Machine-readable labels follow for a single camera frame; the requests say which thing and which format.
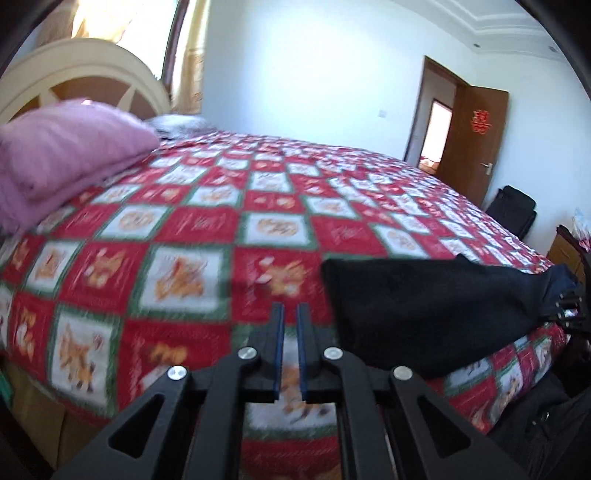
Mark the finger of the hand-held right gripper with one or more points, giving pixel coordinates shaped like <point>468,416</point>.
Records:
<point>565,305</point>

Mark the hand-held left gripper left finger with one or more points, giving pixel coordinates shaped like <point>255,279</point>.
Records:
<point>278,353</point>

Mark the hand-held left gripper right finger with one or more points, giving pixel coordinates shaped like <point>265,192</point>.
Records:
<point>302,353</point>

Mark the black pants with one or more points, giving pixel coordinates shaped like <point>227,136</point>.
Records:
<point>415,304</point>

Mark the brown wooden nightstand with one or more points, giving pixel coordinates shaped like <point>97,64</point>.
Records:
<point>565,251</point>

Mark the black bag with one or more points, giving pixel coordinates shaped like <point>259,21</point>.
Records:
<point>510,210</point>

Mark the person's dark clothing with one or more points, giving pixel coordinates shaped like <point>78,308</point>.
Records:
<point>545,424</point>

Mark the red printed checkered blanket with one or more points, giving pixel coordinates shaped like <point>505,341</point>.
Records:
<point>184,221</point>

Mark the brown wooden door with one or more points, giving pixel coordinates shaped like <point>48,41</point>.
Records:
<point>475,157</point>

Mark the red paper door decoration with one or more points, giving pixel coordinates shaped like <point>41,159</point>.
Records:
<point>480,121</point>

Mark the beige bed base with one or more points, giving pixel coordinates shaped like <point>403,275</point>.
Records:
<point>37,406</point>

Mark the grey patterned pillow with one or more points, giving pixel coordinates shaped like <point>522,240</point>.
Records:
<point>178,125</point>

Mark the yellow patterned curtain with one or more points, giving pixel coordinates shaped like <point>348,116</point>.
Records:
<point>191,69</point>
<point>83,18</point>

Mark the pink folded quilt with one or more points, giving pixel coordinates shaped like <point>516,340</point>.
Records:
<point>60,147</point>

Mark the window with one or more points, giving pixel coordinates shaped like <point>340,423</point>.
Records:
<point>147,37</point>

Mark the cream wooden headboard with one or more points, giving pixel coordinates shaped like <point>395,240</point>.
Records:
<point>92,55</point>

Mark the brown door frame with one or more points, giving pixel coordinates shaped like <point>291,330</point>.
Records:
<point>427,74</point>

